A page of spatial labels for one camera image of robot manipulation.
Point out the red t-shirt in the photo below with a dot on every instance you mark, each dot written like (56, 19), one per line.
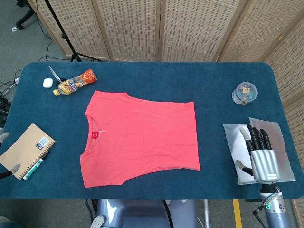
(142, 137)

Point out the brown spiral notebook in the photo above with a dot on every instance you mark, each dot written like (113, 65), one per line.
(23, 149)

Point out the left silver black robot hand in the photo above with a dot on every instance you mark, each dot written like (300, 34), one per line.
(14, 167)

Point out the white earbuds case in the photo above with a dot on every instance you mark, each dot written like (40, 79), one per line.
(47, 83)

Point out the silver scissors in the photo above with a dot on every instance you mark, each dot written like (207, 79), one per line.
(55, 74)

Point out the wicker folding screen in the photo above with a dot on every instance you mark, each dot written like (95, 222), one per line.
(130, 28)

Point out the clear jar of clips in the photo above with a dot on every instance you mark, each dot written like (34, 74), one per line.
(244, 93)

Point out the black office chair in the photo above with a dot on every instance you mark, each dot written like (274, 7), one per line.
(23, 20)

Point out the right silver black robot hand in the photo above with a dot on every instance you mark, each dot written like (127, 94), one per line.
(264, 164)

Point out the blue-grey robot torso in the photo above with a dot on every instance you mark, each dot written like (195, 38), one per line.
(137, 213)

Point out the frosted bag with dark cloth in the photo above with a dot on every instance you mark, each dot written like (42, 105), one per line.
(281, 147)

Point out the orange yellow drink bottle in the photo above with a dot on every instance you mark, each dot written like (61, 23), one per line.
(73, 83)

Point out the black tripod stand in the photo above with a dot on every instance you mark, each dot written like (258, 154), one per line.
(63, 35)

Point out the frosted bag with white cloth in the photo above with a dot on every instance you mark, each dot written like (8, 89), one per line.
(234, 140)

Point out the white power strip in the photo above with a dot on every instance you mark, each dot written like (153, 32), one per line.
(17, 80)

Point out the blue table cloth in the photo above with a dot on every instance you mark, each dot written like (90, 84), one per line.
(154, 76)

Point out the green white marker pen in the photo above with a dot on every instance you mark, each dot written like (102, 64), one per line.
(34, 168)

